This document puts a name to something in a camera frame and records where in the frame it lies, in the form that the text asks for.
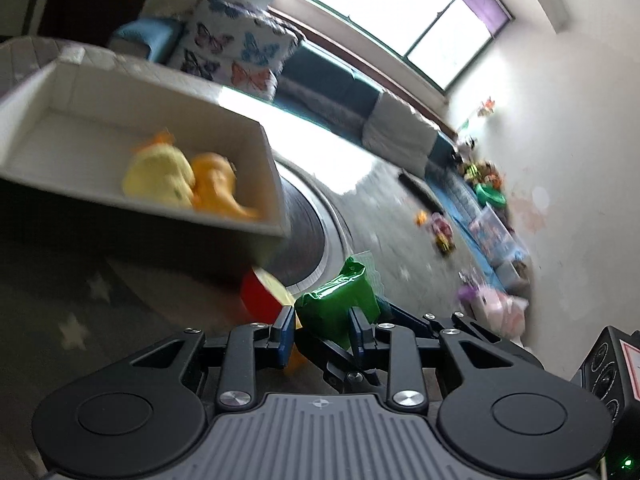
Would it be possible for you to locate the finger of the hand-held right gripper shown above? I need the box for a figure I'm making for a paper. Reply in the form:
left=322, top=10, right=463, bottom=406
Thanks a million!
left=296, top=331, right=392, bottom=396
left=377, top=302, right=543, bottom=362

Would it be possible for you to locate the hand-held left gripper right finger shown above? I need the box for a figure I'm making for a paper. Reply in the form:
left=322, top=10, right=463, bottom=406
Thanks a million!
left=349, top=308, right=543, bottom=407

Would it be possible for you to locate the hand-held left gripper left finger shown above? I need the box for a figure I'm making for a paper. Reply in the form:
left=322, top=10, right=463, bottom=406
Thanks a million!
left=129, top=305, right=297, bottom=407

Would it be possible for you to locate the green snack packet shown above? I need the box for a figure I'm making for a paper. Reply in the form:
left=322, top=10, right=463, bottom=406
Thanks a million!
left=294, top=256, right=382, bottom=351

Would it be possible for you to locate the white cardboard box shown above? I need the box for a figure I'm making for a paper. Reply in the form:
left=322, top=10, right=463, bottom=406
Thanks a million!
left=0, top=37, right=292, bottom=239

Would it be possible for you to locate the red and yellow can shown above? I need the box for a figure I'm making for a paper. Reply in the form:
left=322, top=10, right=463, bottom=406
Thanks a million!
left=240, top=267, right=297, bottom=325

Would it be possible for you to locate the purple toy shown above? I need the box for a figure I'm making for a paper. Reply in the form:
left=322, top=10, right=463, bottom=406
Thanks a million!
left=456, top=270, right=482, bottom=303

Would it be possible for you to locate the pink plush toy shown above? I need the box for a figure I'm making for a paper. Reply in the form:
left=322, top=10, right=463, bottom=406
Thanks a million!
left=469, top=284, right=530, bottom=347

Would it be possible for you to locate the pink and red toy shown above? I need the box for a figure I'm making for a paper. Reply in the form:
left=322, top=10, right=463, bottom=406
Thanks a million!
left=430, top=212, right=455, bottom=241

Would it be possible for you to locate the round dark rug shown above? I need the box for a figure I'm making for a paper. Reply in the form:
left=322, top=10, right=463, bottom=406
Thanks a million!
left=260, top=161, right=355, bottom=293

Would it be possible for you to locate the blue floor mat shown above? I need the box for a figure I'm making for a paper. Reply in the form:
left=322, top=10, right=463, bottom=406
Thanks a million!
left=434, top=180, right=501, bottom=273

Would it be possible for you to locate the clear plastic storage box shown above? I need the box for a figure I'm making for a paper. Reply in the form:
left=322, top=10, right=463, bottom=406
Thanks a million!
left=469, top=204, right=532, bottom=267

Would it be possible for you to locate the black elongated object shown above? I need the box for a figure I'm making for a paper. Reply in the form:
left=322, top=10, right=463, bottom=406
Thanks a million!
left=397, top=172, right=442, bottom=209

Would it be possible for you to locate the green plastic basin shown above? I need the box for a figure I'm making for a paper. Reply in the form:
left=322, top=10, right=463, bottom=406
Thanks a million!
left=474, top=183, right=509, bottom=209

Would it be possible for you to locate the orange plush toy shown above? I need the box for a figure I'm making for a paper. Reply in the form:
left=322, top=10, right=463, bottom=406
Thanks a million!
left=191, top=152, right=261, bottom=220

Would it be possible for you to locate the pile of small toys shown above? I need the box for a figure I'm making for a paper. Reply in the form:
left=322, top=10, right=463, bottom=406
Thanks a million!
left=459, top=159, right=503, bottom=187

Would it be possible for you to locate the grey sofa blanket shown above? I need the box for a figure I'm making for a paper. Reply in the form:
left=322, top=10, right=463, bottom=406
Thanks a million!
left=362, top=91, right=440, bottom=177

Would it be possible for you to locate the yellow plush toy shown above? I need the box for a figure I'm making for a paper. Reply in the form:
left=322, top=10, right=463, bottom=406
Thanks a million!
left=121, top=132, right=196, bottom=208

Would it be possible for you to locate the grey star pattern rug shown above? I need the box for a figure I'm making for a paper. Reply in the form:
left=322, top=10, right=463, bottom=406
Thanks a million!
left=0, top=245, right=281, bottom=461

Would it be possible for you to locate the teal and grey sofa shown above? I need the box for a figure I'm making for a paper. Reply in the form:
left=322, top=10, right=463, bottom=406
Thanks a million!
left=274, top=40, right=458, bottom=181

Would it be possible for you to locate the butterfly print pillow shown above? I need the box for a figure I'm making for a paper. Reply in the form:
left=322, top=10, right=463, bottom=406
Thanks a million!
left=167, top=0, right=303, bottom=103

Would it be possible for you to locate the window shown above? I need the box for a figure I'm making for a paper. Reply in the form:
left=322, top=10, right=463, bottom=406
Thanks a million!
left=284, top=0, right=516, bottom=93

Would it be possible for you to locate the blue cushion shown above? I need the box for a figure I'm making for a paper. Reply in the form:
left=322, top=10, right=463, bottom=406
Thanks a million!
left=109, top=17, right=185, bottom=61

